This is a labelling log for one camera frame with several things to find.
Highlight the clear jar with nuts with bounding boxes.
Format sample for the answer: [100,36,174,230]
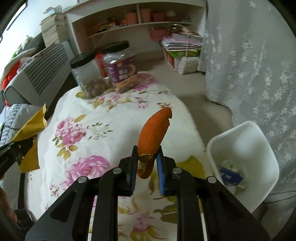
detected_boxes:
[70,51,112,99]

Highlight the orange peel piece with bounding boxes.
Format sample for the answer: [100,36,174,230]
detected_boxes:
[137,107,172,179]

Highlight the blue toothpaste box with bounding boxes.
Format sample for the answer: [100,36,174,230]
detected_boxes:
[219,168,243,185]

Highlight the stack of books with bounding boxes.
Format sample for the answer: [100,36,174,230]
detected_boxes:
[40,14,70,47]

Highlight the grey quilted blanket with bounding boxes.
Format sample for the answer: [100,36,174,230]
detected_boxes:
[1,104,41,146]

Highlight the yellow paper envelope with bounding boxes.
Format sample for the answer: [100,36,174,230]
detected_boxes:
[13,104,48,173]

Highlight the stack of papers and boxes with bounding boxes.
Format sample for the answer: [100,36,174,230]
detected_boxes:
[160,24,203,73]

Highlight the white bookshelf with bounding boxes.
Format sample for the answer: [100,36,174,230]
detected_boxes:
[63,1,207,59]

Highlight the white floral lace curtain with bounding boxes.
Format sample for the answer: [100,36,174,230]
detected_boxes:
[200,1,295,194]

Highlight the floral tablecloth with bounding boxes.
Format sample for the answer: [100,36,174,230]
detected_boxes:
[26,72,207,240]

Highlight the pink basket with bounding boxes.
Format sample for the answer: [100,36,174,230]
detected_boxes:
[149,29,169,42]

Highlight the purple label nut jar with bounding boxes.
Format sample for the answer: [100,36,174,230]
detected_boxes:
[102,40,139,93]

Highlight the red box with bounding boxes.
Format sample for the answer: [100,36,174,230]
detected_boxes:
[94,48,108,78]

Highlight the white paper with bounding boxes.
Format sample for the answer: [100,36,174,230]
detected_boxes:
[220,160,238,173]

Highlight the red plush toy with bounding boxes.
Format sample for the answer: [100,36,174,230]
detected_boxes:
[1,61,20,107]

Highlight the grey striped sofa cushion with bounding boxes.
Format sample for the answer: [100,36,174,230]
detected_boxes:
[4,41,74,107]

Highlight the white trash bin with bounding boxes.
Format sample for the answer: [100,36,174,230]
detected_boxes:
[206,121,280,212]

